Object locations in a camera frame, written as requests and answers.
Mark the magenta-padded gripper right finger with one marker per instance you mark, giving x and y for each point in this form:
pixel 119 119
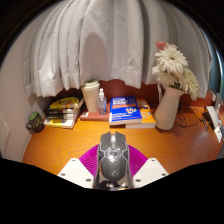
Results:
pixel 150 171

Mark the dark mug with green inside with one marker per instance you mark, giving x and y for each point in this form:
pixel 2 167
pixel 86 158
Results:
pixel 36 122

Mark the cream tumbler with lid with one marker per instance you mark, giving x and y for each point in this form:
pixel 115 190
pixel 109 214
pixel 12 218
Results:
pixel 90 96

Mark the blue book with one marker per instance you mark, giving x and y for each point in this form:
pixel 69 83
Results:
pixel 125 110

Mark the reddish brown book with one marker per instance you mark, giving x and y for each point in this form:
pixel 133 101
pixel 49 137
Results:
pixel 93 116

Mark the orange book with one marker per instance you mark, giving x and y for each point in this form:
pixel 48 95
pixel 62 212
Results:
pixel 147 115

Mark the white ceramic vase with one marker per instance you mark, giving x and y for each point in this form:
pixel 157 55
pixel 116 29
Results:
pixel 168 111

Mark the yellow and white book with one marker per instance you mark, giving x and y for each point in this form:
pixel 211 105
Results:
pixel 61 123

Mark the clear spray bottle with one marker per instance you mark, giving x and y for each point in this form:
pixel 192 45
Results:
pixel 102 105

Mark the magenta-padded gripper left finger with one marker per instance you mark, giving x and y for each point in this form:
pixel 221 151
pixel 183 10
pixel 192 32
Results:
pixel 78 171

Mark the thin dark book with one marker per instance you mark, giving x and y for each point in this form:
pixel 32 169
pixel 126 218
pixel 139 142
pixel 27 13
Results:
pixel 61 112
pixel 61 117

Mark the white desk device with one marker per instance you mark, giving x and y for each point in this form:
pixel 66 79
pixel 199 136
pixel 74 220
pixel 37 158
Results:
pixel 213 118

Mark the white flower bouquet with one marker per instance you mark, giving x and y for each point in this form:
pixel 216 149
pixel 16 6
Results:
pixel 171 65

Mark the grey and black computer mouse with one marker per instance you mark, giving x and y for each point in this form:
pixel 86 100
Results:
pixel 113 160

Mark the white pleated curtain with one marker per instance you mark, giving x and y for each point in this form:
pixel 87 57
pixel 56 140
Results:
pixel 110 40

